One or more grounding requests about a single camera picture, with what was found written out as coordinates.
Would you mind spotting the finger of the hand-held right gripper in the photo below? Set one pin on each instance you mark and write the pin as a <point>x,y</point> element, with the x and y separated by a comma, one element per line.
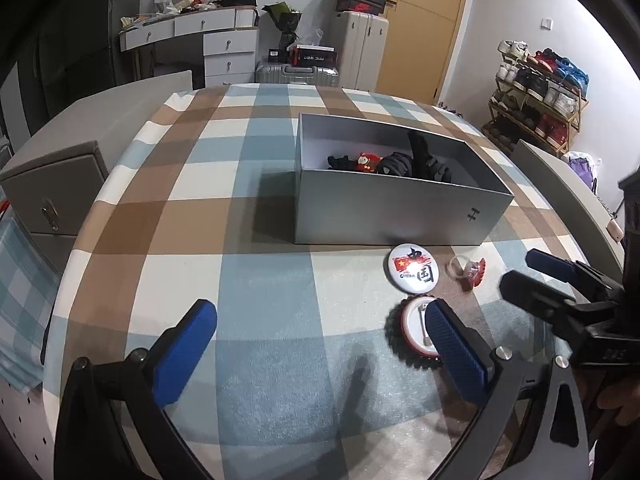
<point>550,263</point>
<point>532,294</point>

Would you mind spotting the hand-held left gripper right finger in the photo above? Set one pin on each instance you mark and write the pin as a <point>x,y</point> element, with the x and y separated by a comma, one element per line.
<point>457,355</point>

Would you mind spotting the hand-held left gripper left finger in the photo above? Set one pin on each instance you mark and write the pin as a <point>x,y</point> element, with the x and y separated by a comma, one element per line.
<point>184,352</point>

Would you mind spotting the white round pin badge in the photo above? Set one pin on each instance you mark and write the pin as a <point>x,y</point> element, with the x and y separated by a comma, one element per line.
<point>415,325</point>

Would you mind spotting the round printed pin badge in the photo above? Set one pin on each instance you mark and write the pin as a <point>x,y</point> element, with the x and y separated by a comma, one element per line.
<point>410,265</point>

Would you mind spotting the silver cardboard box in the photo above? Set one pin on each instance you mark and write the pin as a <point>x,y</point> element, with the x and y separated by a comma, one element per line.
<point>375,210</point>

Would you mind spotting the long black hair clip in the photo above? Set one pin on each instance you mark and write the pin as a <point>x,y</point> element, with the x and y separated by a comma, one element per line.
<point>419,147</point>

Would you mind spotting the red ornament hair clip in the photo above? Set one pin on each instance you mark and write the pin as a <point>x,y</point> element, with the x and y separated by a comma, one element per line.
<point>366,162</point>

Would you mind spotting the person's right hand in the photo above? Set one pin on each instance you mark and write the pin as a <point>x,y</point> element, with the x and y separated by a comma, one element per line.
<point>620,400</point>

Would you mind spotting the purple bag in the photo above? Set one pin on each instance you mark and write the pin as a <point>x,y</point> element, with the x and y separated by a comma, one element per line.
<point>582,170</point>

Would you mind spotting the wooden shoe rack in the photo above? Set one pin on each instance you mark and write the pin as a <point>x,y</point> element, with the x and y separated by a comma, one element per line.
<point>575,125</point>

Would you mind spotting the blue checked cloth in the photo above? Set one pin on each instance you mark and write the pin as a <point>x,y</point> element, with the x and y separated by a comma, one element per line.
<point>20,310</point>

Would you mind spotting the rows of shoes on rack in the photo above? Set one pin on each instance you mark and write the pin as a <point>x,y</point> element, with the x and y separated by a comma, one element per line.
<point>542,87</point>

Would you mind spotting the pile of shoes on floor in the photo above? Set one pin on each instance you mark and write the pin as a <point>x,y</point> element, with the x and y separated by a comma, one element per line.
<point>452,110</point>

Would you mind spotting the white perforated board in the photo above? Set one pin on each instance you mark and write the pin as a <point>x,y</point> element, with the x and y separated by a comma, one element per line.
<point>20,435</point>

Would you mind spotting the grey cabinet with drawers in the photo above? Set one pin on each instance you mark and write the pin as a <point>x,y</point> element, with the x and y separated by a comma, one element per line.
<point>75,130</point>

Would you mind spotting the wooden door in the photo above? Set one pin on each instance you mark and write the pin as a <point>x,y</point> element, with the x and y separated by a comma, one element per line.
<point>425,35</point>

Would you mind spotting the beige upright suitcase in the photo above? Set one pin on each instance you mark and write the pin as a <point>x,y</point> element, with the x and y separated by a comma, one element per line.
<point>357,50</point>

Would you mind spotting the silver suitcase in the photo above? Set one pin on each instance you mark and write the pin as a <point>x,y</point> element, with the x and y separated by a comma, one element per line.
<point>297,76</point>

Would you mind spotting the white desk with drawers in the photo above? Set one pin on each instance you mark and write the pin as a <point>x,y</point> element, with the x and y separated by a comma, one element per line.
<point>230,45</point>

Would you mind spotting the small black box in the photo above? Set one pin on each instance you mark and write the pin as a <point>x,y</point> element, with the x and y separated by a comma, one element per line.
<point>274,55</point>

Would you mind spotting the black box with red stripe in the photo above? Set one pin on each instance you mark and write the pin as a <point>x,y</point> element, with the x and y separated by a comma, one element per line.
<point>314,55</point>

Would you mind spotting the black and red shoe box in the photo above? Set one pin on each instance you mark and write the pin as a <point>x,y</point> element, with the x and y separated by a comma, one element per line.
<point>360,6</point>

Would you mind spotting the clear plastic bag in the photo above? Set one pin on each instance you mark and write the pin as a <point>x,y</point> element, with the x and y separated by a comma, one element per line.
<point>314,37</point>

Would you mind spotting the dark grey fridge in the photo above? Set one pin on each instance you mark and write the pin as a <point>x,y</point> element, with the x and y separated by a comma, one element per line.
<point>122,20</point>

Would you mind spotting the clutter on desk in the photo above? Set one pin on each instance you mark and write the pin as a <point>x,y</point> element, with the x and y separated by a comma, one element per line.
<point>165,10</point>

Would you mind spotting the dark wrapped flower bouquet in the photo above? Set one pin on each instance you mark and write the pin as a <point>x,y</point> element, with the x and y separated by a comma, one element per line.
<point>285,22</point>

